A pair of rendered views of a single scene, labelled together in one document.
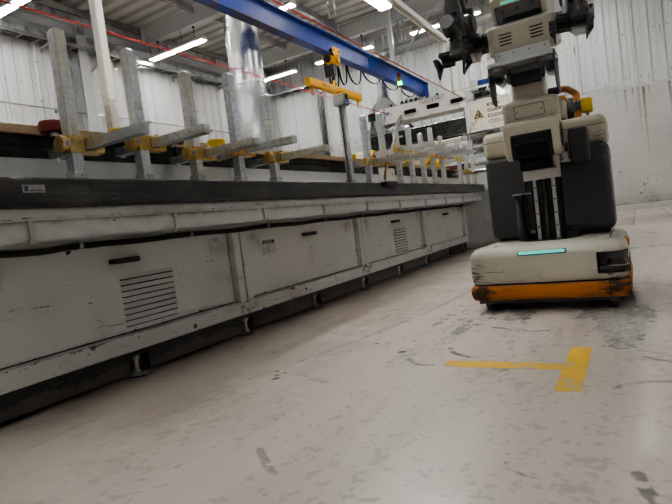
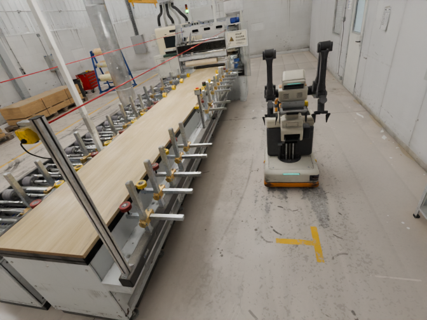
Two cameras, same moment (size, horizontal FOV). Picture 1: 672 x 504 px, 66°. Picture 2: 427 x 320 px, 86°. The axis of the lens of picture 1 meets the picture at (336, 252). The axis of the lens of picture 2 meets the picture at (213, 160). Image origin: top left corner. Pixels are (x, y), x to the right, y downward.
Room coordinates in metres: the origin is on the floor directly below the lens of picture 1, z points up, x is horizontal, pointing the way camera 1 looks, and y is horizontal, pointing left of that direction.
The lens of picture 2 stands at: (0.28, 0.50, 1.92)
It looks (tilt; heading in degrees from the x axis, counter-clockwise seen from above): 31 degrees down; 346
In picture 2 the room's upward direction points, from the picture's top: 10 degrees counter-clockwise
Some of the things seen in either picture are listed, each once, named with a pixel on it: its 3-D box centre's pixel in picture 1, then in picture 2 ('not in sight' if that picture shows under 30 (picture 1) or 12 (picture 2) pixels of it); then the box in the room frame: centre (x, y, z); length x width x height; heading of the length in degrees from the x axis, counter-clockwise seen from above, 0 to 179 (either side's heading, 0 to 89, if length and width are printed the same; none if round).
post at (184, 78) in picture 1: (192, 135); (168, 170); (2.00, 0.49, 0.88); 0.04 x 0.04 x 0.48; 60
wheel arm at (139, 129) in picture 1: (96, 143); (154, 216); (1.57, 0.67, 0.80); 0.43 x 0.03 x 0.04; 60
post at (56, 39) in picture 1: (67, 110); (140, 209); (1.57, 0.74, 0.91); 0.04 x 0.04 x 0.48; 60
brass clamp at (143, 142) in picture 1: (145, 144); (159, 192); (1.80, 0.60, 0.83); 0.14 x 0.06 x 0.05; 150
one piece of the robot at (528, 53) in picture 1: (523, 72); (292, 112); (2.17, -0.86, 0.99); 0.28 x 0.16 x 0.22; 60
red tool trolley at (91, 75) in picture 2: not in sight; (89, 82); (11.66, 2.49, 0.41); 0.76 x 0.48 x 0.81; 157
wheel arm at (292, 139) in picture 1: (253, 149); (185, 157); (2.22, 0.29, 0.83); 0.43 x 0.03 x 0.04; 60
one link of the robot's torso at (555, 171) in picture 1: (551, 148); (296, 134); (2.25, -0.98, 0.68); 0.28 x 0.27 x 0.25; 60
